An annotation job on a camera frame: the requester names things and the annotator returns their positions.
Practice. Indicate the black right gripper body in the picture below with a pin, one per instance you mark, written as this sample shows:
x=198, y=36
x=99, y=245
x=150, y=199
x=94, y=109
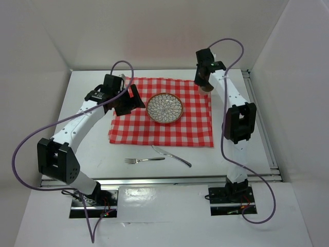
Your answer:
x=198, y=80

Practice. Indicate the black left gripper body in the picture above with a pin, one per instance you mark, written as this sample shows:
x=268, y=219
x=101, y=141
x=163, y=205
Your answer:
x=124, y=104

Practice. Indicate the beige paper cup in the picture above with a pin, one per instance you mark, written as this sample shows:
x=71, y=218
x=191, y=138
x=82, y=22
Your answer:
x=206, y=89

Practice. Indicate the floral patterned ceramic plate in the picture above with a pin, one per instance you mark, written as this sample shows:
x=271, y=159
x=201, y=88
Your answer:
x=164, y=108

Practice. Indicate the red white checkered cloth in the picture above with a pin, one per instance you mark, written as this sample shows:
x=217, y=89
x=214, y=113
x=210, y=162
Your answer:
x=192, y=129

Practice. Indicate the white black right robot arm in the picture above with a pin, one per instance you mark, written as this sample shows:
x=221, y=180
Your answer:
x=239, y=122

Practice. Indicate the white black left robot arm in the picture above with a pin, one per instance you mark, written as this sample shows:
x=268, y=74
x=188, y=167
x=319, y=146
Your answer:
x=57, y=155

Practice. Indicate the silver table knife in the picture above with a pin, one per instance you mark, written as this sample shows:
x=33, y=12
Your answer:
x=163, y=152

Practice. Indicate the silver fork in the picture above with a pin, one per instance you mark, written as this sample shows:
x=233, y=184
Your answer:
x=136, y=161

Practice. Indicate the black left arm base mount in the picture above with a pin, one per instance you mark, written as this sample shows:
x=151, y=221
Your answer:
x=105, y=206

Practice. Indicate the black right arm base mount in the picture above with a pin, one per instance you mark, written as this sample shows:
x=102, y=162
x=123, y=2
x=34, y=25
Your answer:
x=231, y=200

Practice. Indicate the aluminium frame rail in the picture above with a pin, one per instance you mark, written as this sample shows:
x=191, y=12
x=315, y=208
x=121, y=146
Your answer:
x=101, y=160

